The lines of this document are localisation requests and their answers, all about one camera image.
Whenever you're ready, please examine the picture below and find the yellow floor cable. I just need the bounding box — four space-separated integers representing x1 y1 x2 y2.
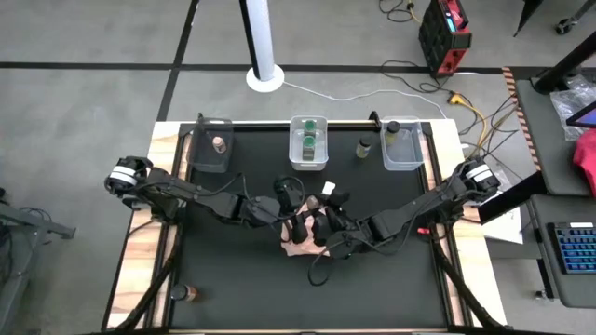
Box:
447 91 489 157

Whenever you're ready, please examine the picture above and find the tablet screen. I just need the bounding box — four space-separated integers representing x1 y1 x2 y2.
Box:
565 100 596 129

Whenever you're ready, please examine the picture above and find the black desk post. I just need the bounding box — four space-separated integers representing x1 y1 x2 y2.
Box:
533 31 596 95

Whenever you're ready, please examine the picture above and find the black caster leg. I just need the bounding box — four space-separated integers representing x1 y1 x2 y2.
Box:
513 0 596 37

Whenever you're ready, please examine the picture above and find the grey metal stand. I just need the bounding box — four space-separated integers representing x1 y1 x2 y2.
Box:
0 185 77 335

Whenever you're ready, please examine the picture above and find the grey desk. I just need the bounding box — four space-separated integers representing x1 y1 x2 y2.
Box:
528 193 596 309
514 78 596 196

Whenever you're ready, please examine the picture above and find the white paper sheet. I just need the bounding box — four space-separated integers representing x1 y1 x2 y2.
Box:
483 207 525 246

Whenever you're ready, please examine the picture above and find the red cloth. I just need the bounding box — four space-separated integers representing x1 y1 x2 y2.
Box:
572 141 596 197

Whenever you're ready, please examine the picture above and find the backlit keyboard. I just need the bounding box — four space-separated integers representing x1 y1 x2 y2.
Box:
546 221 596 275

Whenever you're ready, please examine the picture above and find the white floor cable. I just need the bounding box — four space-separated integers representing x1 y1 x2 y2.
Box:
282 79 449 120

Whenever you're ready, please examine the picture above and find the black table mat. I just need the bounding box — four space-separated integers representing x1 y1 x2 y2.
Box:
179 127 435 329

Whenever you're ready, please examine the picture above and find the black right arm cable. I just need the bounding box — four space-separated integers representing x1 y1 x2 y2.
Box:
306 241 373 288

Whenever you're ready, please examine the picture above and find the orange spice black lid jar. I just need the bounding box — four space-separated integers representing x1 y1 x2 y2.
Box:
169 283 200 303

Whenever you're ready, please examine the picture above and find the red and black box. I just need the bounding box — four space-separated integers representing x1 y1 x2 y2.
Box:
417 0 473 78

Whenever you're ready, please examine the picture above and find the smoky grey plastic bin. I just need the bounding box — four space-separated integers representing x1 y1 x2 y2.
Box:
185 117 235 174

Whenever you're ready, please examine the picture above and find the pink towel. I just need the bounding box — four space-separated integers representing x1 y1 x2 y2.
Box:
280 199 332 258

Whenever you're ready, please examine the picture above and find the striped warning tape strip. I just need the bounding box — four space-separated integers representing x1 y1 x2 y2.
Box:
501 66 544 172

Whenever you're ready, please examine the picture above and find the clear plastic bin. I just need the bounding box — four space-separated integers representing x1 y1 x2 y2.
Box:
288 114 330 172
379 115 426 172

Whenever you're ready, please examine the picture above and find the white tower fan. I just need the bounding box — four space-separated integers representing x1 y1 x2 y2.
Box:
238 0 286 93

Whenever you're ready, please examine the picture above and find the yellow label black lid jar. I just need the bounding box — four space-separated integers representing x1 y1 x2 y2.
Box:
355 135 373 159
385 119 401 146

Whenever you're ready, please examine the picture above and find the black support beam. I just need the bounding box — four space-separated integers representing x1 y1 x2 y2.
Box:
477 170 549 225

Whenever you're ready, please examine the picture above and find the clear plastic bag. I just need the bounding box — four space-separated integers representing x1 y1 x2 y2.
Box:
549 74 596 141

